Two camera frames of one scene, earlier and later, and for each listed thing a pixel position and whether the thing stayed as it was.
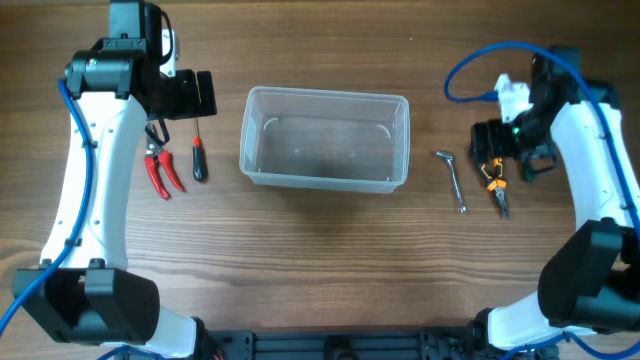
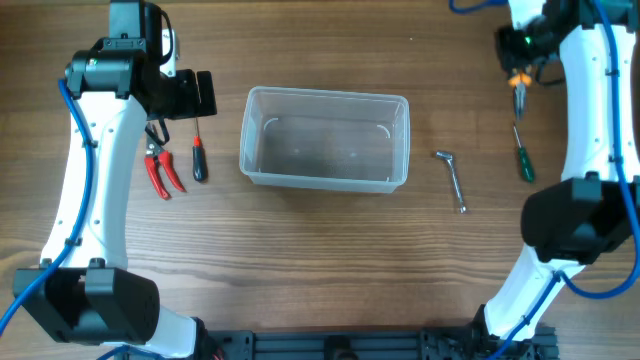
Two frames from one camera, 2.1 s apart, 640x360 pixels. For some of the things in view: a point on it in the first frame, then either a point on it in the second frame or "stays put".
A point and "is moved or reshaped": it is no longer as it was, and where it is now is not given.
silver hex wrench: x=449 y=158 stays put
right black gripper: x=493 y=128 to x=506 y=41
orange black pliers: x=497 y=184 is moved or reshaped
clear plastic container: x=314 y=138 stays put
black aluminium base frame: x=346 y=344 stays put
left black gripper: x=189 y=105 stays put
